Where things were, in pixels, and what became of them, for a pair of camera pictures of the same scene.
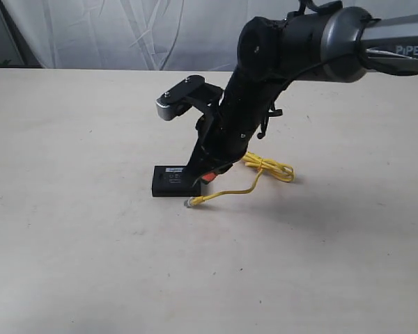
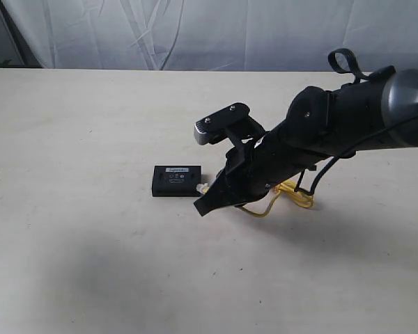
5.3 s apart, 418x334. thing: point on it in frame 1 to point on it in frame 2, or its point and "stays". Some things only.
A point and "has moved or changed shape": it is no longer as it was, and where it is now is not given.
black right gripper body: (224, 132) to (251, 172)
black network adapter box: (173, 181) stays
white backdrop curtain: (155, 35) stays
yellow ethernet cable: (277, 171) has moved or changed shape
